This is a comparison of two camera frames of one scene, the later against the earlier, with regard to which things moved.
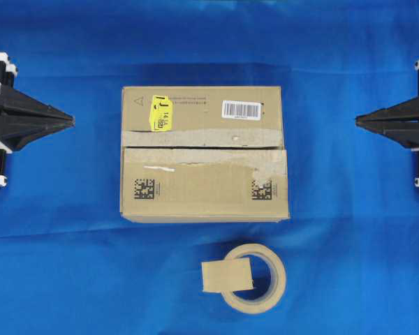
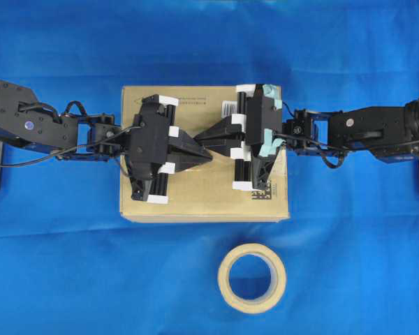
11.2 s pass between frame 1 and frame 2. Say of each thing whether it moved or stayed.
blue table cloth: stayed
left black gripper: moved
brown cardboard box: stayed
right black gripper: moved
